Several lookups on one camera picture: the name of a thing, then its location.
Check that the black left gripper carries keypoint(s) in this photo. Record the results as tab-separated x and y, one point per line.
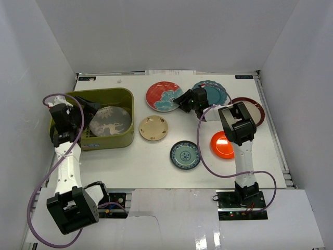
81	110

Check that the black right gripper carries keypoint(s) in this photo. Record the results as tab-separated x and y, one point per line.
183	100

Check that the grey plate with white deer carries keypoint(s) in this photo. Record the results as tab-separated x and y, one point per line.
110	120

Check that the red plate with teal flower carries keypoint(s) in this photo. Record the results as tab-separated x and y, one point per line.
160	96

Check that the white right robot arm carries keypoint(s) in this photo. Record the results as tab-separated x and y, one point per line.
239	129

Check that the right arm base board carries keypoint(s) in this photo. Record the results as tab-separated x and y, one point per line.
231	208

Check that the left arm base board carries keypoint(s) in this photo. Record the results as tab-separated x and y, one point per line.
113	207

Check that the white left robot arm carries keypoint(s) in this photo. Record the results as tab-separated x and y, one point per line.
73	205

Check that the green plastic bin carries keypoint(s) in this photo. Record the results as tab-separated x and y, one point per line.
117	142

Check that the left black table label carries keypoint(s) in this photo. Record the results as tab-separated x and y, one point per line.
82	78

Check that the black table label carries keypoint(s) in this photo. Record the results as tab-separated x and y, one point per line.
244	77
82	78

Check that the teal scalloped plate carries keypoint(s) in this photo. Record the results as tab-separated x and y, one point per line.
215	92

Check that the small cream plate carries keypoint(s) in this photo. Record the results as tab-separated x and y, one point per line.
153	128

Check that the blue patterned small plate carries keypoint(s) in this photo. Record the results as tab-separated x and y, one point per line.
185	155

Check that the right black table label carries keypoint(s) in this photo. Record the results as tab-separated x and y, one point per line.
244	77

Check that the orange plate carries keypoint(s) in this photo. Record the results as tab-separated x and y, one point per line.
221	146

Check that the dark red rimmed plate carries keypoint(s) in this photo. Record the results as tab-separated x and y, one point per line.
254	108

